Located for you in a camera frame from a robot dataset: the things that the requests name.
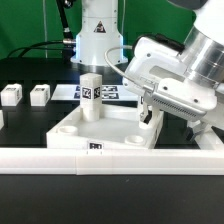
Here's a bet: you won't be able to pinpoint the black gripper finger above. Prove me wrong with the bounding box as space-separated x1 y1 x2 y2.
185 121 211 141
140 102 152 124

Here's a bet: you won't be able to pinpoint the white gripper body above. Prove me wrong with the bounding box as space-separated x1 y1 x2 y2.
123 37 186 96

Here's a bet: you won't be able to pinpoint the white square tabletop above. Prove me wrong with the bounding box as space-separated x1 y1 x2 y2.
46 104 164 150

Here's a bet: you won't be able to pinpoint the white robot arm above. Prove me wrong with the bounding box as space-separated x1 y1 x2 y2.
71 0 224 130

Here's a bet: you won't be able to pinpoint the white sheet with fiducial tags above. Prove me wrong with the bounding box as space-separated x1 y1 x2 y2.
51 84 138 101

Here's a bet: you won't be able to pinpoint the white part at left edge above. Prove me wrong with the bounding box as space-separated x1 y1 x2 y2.
0 110 4 130

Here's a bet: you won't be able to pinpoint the white L-shaped fixture wall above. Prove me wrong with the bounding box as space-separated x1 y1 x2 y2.
0 114 224 176

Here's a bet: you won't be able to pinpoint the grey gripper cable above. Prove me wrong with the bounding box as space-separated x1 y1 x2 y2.
103 44 154 93

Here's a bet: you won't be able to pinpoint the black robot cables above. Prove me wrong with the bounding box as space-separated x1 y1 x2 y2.
7 0 77 59

